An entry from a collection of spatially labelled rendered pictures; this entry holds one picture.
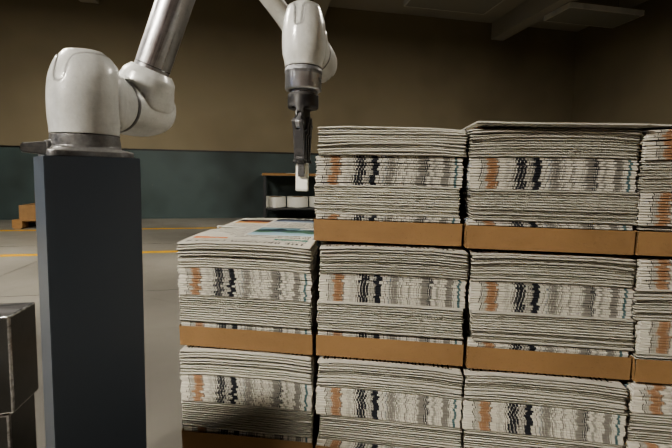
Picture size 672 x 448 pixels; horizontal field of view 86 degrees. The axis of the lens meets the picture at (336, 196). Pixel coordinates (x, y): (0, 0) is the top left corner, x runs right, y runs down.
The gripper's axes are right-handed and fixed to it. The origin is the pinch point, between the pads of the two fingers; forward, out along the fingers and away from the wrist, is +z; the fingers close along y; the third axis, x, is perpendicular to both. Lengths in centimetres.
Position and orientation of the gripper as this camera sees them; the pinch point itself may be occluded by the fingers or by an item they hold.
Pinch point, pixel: (302, 176)
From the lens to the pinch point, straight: 89.9
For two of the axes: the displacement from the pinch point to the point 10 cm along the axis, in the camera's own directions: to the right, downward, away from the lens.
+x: -9.9, -0.3, 1.3
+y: 1.3, -0.7, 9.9
